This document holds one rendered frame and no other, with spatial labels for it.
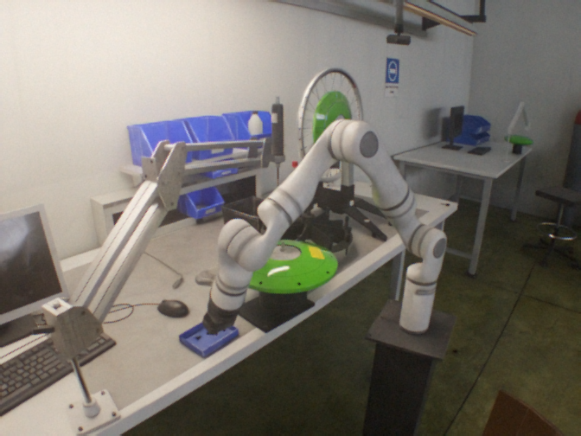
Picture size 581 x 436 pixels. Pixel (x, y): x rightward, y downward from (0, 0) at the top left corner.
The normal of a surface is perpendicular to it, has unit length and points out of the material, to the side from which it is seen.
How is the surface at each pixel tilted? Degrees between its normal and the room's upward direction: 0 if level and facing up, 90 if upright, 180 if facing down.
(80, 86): 90
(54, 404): 0
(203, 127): 90
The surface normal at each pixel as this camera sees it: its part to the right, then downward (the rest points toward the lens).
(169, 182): 0.88, 0.17
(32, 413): 0.00, -0.94
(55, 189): 0.75, 0.23
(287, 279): 0.04, -0.73
